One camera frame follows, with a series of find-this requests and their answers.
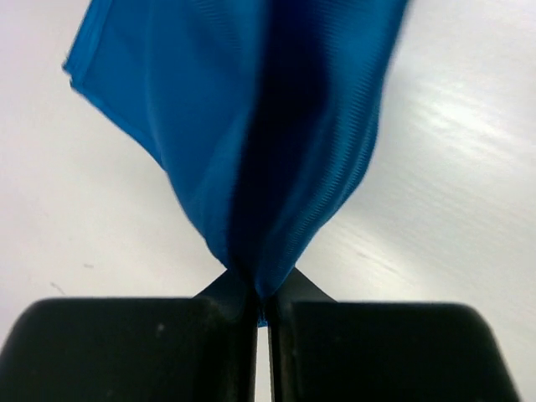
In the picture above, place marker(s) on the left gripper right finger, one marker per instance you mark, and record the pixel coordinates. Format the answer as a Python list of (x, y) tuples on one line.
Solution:
[(327, 350)]

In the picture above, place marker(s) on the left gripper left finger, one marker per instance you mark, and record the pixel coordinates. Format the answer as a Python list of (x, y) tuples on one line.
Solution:
[(135, 349)]

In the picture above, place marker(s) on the blue satin napkin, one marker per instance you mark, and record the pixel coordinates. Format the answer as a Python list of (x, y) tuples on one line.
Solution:
[(263, 114)]

